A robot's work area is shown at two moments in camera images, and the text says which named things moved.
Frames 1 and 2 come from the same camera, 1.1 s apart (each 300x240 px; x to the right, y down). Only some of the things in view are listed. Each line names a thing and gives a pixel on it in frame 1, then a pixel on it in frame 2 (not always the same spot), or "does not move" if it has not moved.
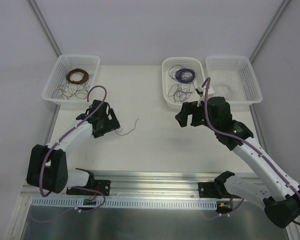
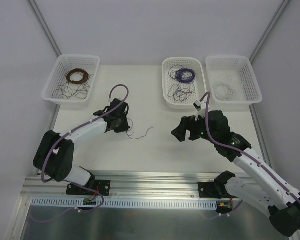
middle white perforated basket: [181, 77] does not move
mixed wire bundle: [81, 91] does not move
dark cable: [128, 132] -> [131, 128]
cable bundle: [181, 93] does not move
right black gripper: [193, 115] -> [190, 127]
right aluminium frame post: [265, 35] does not move
